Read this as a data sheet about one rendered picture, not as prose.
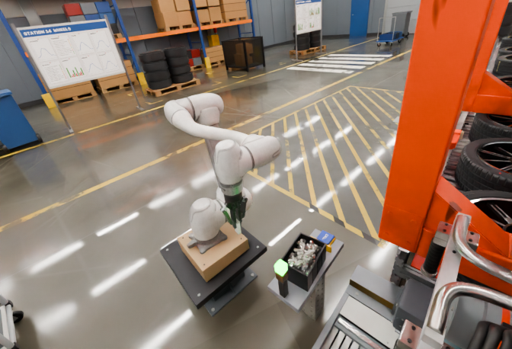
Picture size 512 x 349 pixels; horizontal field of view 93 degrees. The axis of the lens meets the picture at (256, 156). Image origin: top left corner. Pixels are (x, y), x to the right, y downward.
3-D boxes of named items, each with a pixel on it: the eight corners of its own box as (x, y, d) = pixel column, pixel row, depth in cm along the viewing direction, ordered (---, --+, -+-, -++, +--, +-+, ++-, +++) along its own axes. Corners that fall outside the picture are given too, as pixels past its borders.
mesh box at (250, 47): (247, 72, 806) (242, 40, 757) (225, 69, 894) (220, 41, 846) (266, 66, 851) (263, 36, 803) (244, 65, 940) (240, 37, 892)
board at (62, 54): (71, 133, 480) (8, 22, 383) (68, 128, 514) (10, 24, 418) (145, 110, 558) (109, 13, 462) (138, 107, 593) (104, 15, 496)
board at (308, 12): (302, 61, 852) (299, -5, 755) (291, 60, 886) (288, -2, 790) (327, 53, 930) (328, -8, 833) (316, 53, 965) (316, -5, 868)
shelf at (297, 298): (298, 313, 102) (298, 309, 101) (267, 289, 113) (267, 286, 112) (344, 246, 128) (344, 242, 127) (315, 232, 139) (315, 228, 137)
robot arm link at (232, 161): (225, 190, 88) (255, 176, 94) (220, 152, 80) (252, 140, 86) (212, 177, 96) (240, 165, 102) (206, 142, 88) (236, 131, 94)
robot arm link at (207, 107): (218, 219, 154) (246, 204, 165) (228, 227, 141) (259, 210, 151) (179, 99, 137) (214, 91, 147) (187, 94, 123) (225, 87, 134)
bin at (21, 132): (7, 154, 424) (-33, 101, 376) (4, 146, 464) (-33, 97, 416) (44, 142, 456) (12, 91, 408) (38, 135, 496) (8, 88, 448)
